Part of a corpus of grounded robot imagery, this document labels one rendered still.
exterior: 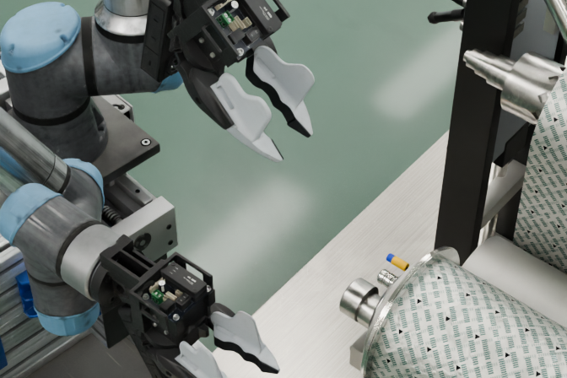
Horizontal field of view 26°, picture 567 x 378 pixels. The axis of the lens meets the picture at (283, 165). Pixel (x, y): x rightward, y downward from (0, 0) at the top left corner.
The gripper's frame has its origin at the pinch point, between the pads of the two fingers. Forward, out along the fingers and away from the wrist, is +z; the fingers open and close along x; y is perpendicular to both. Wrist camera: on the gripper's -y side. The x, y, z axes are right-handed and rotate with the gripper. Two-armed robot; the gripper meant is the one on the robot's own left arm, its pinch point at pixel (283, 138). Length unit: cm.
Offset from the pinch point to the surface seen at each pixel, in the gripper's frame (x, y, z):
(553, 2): -24, 57, -4
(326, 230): 91, -144, 39
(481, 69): 21.6, 3.5, 7.1
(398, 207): 36, -41, 22
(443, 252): 1.6, 7.4, 16.1
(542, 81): 21.2, 9.8, 10.7
